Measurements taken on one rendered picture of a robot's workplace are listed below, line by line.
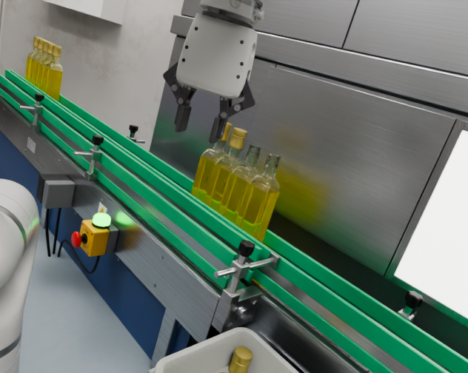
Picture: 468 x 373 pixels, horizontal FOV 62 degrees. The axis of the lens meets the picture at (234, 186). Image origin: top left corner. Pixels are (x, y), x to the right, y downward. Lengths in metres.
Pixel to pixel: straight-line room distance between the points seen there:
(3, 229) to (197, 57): 0.34
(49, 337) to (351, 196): 0.78
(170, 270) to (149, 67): 3.14
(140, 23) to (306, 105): 3.14
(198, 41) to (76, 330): 0.78
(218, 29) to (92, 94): 3.72
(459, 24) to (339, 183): 0.38
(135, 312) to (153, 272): 0.17
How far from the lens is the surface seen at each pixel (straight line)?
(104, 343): 1.07
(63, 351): 1.05
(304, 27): 1.05
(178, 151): 1.32
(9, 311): 0.70
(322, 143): 0.92
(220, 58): 0.56
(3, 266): 0.57
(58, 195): 1.25
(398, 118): 0.85
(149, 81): 3.88
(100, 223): 1.03
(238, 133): 0.90
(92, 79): 4.25
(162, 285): 0.91
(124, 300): 1.10
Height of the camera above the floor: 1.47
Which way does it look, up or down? 17 degrees down
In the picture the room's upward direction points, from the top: 17 degrees clockwise
